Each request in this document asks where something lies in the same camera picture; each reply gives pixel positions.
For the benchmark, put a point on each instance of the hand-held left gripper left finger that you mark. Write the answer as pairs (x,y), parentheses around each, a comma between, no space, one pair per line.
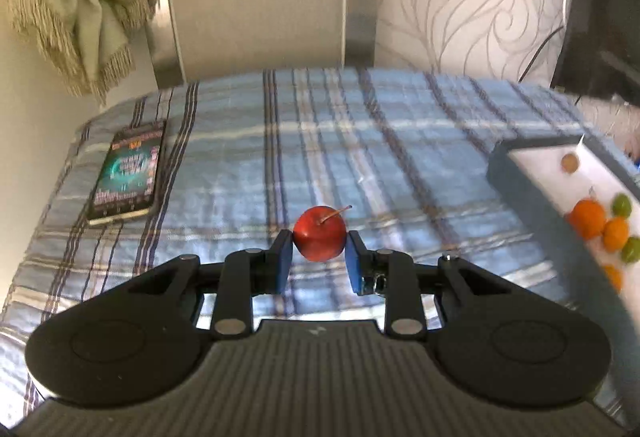
(284,262)

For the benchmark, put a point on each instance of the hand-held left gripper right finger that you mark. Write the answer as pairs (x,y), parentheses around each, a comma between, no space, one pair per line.
(352,267)

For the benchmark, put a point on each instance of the bright red apple with stem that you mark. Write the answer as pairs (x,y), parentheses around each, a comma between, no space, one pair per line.
(320,233)

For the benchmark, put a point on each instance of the grey tray with white inside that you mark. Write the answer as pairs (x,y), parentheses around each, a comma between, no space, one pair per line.
(525,187)

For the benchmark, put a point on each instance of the orange tangerine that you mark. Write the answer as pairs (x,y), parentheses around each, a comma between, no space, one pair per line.
(615,233)
(612,277)

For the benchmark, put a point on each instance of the green lime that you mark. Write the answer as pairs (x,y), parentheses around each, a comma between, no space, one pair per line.
(622,205)
(631,249)

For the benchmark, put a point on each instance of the blue plaid blanket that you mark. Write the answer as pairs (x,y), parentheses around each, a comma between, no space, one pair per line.
(325,142)

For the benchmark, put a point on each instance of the black smartphone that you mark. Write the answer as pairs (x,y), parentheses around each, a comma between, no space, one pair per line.
(127,177)

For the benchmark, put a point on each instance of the large orange with stem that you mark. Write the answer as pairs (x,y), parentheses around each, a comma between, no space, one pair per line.
(587,218)

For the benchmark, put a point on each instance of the small brown round fruit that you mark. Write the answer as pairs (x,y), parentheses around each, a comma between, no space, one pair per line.
(569,163)

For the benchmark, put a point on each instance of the beige fringed throw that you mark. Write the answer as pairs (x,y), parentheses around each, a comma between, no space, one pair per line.
(75,2)

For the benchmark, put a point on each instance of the black flat television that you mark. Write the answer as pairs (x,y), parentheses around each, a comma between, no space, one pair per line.
(605,7)

